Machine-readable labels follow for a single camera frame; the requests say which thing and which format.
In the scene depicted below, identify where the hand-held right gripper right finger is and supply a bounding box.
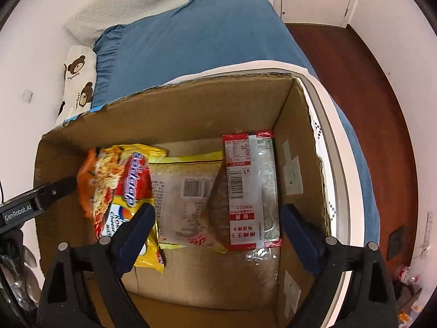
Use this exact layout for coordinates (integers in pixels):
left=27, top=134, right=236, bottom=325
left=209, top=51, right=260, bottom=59
left=280, top=203, right=400, bottom=328

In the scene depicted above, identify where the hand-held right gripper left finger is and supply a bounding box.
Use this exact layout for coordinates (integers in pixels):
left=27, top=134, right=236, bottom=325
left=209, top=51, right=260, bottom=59
left=36, top=203, right=158, bottom=328

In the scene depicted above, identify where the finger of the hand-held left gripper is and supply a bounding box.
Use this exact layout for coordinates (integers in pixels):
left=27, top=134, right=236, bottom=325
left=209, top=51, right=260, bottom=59
left=32, top=177, right=81, bottom=210

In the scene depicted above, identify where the orange yellow noodle packet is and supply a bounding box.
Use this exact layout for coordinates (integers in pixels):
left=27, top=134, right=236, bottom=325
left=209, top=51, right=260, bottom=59
left=77, top=143, right=168, bottom=274

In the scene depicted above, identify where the yellow-edged clear snack packet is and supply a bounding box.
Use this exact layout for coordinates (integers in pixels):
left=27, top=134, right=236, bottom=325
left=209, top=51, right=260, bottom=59
left=147, top=151, right=228, bottom=253

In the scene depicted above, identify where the red-edged clear snack packet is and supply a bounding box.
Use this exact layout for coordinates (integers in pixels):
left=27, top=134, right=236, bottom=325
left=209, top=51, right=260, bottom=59
left=222, top=130, right=284, bottom=251

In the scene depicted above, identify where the brown cardboard box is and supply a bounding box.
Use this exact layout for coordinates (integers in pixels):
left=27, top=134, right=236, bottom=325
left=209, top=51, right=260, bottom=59
left=34, top=70, right=333, bottom=328

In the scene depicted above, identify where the metal spoon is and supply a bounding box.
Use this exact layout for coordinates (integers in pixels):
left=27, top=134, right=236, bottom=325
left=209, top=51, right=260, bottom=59
left=20, top=273, right=42, bottom=303
left=21, top=244, right=38, bottom=269

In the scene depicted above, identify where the black floor panel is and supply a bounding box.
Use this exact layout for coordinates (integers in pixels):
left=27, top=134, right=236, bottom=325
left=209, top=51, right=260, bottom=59
left=387, top=225, right=407, bottom=258

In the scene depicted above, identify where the clear plastic bottle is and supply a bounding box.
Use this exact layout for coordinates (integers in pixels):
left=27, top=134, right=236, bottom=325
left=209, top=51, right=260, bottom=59
left=392, top=265, right=422, bottom=285

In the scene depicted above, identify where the bear print pillow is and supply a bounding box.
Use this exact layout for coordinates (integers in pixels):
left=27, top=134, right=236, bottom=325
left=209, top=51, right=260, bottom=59
left=55, top=45, right=98, bottom=127

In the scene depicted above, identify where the white textured blanket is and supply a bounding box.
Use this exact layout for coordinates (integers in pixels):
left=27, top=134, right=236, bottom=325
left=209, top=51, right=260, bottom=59
left=63, top=0, right=255, bottom=50

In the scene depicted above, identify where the blue bed sheet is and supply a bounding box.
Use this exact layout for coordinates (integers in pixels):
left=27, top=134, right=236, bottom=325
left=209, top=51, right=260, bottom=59
left=90, top=0, right=381, bottom=247

